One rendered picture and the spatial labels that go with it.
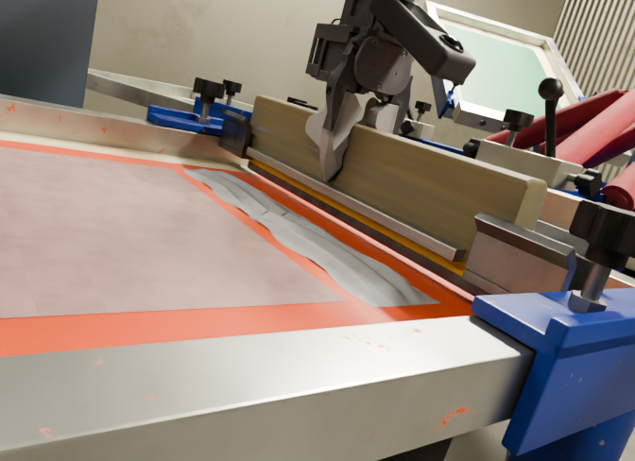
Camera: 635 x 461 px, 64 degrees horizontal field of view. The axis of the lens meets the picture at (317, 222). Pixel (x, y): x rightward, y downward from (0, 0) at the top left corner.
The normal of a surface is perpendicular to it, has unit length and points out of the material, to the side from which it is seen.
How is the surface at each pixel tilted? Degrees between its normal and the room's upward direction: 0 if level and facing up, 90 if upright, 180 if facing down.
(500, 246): 90
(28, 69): 90
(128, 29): 90
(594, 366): 90
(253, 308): 0
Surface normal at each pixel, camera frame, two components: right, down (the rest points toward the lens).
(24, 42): 0.44, 0.33
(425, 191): -0.80, -0.04
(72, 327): 0.25, -0.94
